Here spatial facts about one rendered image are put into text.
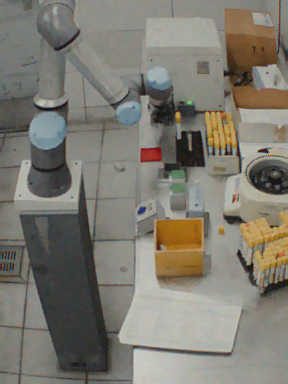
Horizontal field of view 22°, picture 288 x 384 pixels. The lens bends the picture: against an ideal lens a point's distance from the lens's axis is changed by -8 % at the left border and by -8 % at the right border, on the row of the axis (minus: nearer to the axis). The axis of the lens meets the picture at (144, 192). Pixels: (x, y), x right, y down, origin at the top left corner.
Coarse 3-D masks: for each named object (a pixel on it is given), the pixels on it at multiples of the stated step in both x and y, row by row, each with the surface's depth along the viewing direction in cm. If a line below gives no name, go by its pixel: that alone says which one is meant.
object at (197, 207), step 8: (192, 192) 222; (200, 192) 222; (192, 200) 220; (200, 200) 219; (192, 208) 217; (200, 208) 217; (192, 216) 218; (200, 216) 218; (208, 216) 228; (208, 224) 225
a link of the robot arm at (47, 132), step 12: (36, 120) 226; (48, 120) 226; (60, 120) 226; (36, 132) 223; (48, 132) 223; (60, 132) 224; (36, 144) 224; (48, 144) 224; (60, 144) 226; (36, 156) 227; (48, 156) 226; (60, 156) 229; (48, 168) 229
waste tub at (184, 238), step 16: (160, 224) 215; (176, 224) 215; (192, 224) 215; (160, 240) 218; (176, 240) 218; (192, 240) 218; (160, 256) 205; (176, 256) 205; (192, 256) 205; (160, 272) 209; (176, 272) 209; (192, 272) 209
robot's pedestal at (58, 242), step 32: (32, 224) 237; (64, 224) 237; (32, 256) 246; (64, 256) 245; (64, 288) 255; (96, 288) 274; (64, 320) 267; (96, 320) 266; (64, 352) 280; (96, 352) 279
